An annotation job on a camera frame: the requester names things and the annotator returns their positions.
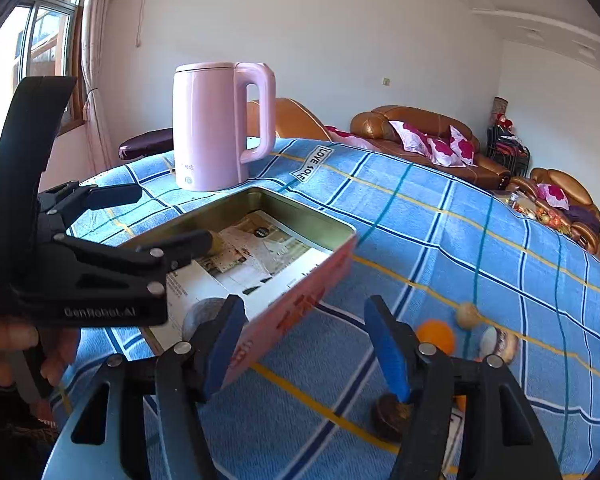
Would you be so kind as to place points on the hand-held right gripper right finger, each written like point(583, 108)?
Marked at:
point(387, 355)

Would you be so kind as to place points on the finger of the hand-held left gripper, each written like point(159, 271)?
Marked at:
point(110, 195)
point(180, 247)

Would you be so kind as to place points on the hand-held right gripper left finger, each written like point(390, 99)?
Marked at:
point(225, 345)

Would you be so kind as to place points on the orange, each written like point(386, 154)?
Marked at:
point(436, 337)

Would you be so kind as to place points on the dark brown round fruit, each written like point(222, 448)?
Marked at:
point(382, 420)

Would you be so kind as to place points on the pink metal tin box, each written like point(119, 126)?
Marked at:
point(300, 310)

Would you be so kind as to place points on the tan round fruit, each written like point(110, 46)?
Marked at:
point(468, 316)

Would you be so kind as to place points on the person's left hand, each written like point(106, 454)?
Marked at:
point(60, 352)

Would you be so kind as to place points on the dark purple padded bench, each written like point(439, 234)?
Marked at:
point(145, 144)

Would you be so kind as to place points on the printed paper liner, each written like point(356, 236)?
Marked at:
point(260, 260)

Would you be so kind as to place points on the pink electric kettle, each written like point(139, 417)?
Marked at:
point(205, 125)

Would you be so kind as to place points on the blue plaid blanket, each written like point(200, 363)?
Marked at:
point(430, 240)

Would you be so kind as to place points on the pink curtain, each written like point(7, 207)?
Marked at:
point(97, 60)

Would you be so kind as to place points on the window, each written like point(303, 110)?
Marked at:
point(35, 50)

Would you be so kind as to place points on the brown leather armchair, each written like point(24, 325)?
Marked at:
point(295, 117)

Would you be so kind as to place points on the pink floral cloth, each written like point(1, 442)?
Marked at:
point(350, 138)

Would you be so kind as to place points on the cluttered low table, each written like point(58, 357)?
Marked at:
point(535, 210)

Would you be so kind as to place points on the white pink floral pillow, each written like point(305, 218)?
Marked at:
point(410, 137)
point(552, 195)
point(442, 150)
point(465, 147)

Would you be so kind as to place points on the long brown leather sofa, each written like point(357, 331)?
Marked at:
point(380, 122)

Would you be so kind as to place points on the stacked black chairs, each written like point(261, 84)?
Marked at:
point(507, 152)

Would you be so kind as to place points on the dark purple cloth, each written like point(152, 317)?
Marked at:
point(582, 217)

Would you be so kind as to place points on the short brown leather sofa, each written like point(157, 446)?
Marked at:
point(555, 177)

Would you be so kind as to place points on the red flower bunch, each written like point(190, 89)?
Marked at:
point(506, 122)

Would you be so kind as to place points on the tall patterned vase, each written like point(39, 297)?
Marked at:
point(499, 107)

